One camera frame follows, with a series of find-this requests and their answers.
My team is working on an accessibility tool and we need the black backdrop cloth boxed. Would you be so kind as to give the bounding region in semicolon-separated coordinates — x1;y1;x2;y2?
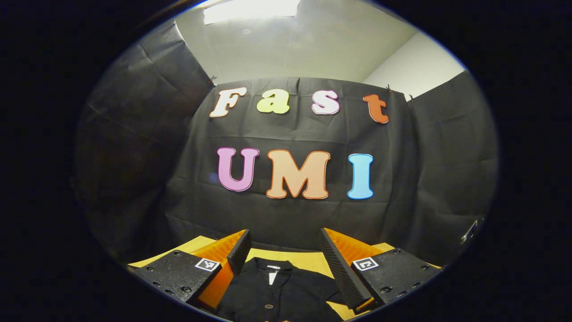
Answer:
74;20;499;269

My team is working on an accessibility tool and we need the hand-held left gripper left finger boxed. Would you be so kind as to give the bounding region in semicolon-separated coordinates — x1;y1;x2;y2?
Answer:
127;229;252;314

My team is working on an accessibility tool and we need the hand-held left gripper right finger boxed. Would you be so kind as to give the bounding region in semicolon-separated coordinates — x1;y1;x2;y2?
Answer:
320;227;443;314

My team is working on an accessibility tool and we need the rectangular ceiling light panel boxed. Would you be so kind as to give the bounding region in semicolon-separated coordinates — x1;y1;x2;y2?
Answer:
203;0;300;25

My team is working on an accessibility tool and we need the black buttoned garment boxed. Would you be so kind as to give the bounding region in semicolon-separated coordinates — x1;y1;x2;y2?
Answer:
214;257;358;322

